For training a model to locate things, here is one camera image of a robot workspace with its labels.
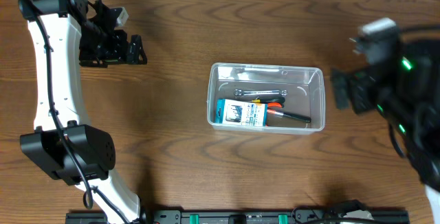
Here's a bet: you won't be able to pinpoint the clear plastic container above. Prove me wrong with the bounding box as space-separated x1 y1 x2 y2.
207 63 326 135

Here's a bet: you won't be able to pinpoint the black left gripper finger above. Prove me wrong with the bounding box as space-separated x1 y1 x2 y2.
126 48 147 64
129 34 142 49

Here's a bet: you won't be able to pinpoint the black yellow screwdriver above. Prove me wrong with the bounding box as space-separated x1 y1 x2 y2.
251 97 285 104

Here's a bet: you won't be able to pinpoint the red handled pliers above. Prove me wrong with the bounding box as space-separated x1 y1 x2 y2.
267 102 284 108

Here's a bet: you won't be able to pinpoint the silver wrench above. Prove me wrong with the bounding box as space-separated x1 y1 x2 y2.
234 89 287 96

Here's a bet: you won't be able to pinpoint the small claw hammer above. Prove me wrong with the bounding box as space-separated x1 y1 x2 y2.
267 109 311 123

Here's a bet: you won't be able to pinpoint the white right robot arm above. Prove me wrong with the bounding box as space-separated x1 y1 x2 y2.
331 29 439 223

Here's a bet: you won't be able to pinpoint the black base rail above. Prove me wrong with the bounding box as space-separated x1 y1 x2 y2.
65 199 410 224

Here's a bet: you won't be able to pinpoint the blue white box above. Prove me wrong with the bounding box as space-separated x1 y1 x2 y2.
214 99 267 127

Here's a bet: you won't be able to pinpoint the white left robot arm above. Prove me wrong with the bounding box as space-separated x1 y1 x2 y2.
19 0 151 223

